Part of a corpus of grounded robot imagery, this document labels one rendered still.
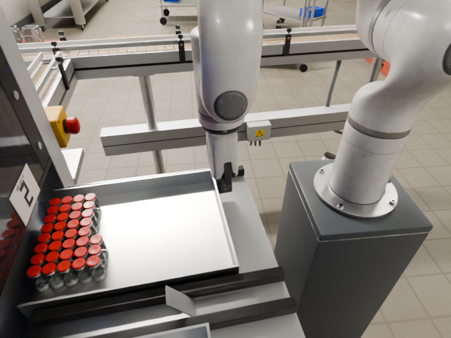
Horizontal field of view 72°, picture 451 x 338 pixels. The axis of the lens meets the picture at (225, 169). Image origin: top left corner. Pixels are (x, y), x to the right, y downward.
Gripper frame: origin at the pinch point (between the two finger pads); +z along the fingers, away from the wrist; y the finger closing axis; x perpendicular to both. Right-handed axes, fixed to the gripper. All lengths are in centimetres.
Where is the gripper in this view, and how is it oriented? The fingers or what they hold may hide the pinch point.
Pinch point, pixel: (223, 183)
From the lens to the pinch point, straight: 66.4
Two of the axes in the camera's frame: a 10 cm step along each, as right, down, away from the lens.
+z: 0.3, 7.7, 6.4
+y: 2.0, 6.2, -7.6
